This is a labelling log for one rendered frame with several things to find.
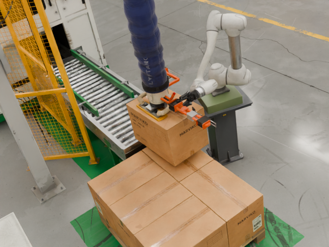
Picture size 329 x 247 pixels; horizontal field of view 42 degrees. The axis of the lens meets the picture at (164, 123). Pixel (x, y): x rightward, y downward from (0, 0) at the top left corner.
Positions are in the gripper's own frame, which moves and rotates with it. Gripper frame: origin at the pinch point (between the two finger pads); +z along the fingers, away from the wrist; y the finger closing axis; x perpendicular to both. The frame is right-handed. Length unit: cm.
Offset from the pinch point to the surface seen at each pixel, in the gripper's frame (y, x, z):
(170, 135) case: 19.6, -5.7, 14.8
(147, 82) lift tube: -18.0, 22.3, 10.0
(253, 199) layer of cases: 65, -70, -11
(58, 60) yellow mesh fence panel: -15, 130, 42
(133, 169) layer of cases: 64, 30, 40
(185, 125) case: 18.6, -4.9, -1.3
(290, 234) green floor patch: 119, -84, -37
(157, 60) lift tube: -36.0, 16.1, -0.1
